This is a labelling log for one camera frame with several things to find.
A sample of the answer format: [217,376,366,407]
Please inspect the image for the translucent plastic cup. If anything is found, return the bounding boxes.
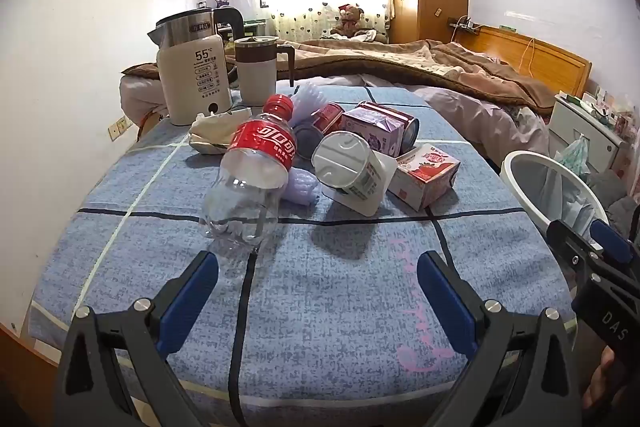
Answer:
[286,169,321,204]
[292,83,326,128]

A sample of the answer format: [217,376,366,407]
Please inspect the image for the white round trash bin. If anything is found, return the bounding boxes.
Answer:
[515,157,608,233]
[500,150,611,248]

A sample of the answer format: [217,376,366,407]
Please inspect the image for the person's right hand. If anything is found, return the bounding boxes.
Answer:
[582,347,633,412]

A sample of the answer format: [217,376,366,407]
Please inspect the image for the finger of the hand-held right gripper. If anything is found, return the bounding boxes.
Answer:
[589,217,640,279]
[546,219,617,294]

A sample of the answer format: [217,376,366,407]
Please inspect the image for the pile of small boxes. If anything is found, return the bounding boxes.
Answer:
[557,89,633,132]

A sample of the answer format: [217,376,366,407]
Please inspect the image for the white electric kettle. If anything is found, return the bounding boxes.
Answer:
[147,6,244,126]

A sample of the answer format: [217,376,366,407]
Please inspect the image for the white mug with brown lid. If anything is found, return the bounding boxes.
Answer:
[234,35,296,106]

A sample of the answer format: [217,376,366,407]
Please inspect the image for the brown blanket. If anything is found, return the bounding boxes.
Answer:
[122,38,558,118]

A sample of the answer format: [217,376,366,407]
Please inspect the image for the brown teddy bear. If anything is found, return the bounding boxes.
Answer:
[330,4,366,38]

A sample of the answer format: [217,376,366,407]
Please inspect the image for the thin charging cable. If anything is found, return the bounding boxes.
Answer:
[520,38,536,75]

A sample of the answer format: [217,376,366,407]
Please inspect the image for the clear plastic bottle red label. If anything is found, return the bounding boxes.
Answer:
[199,94,299,253]

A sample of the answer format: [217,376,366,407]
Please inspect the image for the wall socket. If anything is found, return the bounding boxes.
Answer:
[109,116,133,142]

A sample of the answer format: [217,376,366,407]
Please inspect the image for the cluttered desk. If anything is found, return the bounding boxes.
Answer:
[242,19,273,40]

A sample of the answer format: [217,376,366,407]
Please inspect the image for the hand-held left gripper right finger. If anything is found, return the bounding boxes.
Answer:
[416,250,583,427]

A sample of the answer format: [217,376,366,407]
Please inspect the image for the green patterned plastic bag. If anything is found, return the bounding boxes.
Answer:
[550,134,591,180]

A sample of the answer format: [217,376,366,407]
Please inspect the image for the white plastic tub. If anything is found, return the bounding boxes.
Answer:
[311,131,398,215]

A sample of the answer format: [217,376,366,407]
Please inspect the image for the red can with barcode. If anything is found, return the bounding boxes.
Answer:
[292,102,346,162]

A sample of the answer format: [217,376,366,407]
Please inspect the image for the pink milk carton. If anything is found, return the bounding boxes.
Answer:
[339,103,407,156]

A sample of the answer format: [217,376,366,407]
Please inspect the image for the wooden headboard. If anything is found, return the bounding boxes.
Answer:
[462,24,593,98]

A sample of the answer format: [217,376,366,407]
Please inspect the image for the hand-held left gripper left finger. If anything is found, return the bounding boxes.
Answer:
[52,249,241,427]

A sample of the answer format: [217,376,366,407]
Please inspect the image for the red drink can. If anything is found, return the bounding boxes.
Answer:
[367,101,421,158]

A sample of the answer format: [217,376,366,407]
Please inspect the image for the red and white carton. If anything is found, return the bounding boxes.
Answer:
[387,143,461,212]

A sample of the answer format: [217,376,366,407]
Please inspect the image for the white nightstand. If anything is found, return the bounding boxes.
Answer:
[547,93,633,178]

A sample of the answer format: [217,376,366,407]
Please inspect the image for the pink duvet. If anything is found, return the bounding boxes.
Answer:
[120,74,551,158]

